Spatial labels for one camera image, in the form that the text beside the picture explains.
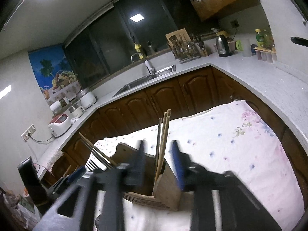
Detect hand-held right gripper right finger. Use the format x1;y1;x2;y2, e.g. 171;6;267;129
170;140;282;231

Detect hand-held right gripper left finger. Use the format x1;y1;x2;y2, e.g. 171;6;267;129
32;140;148;231

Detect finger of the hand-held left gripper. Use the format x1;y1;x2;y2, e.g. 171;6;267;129
67;166;86;183

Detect metal fork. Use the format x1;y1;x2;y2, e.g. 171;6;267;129
85;157;103;172

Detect wooden chopstick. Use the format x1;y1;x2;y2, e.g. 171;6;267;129
79;132;113;169
83;140;111;170
162;109;172;164
157;112;167;177
154;118;162;181

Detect wooden utensil holder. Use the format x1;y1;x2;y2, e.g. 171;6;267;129
115;142;194;212

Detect black rectangular object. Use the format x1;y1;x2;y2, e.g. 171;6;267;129
18;156;47;206

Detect lace cloth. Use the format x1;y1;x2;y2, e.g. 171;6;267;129
40;149;63;172

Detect white and red rice cooker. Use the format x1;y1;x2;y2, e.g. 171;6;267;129
48;114;73;138

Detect white floral cloth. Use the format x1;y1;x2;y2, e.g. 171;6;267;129
93;100;306;231

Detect small white pot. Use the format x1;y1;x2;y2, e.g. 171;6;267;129
69;102;85;119

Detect white pot with lid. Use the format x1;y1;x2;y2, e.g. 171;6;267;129
79;89;97;109

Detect brown wooden base cabinets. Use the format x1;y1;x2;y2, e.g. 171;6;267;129
42;66;308;222

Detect steel sink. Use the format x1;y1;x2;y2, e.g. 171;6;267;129
113;65;177;98

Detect white tap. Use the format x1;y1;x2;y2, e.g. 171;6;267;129
144;60;156;75

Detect chrome faucet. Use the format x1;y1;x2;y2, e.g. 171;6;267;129
131;52;145;64

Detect metal utensil rack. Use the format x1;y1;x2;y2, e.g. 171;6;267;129
168;35;208;63

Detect dark window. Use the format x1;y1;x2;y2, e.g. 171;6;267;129
63;0;218;89

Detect steel electric kettle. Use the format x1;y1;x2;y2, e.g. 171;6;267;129
215;35;233;58

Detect wooden cutting board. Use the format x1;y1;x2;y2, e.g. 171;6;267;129
166;28;191;51

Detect white plastic container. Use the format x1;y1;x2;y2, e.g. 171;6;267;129
242;38;252;57

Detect row of spice jars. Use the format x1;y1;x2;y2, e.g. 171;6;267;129
254;47;277;63

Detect yellow oil bottle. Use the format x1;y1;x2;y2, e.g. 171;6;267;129
255;29;265;49
264;28;275;49

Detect wall outlet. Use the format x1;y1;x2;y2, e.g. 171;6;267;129
21;124;37;141

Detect wall poster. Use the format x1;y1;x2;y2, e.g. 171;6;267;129
28;44;80;107

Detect black utensil handle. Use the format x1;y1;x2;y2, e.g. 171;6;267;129
291;37;308;47

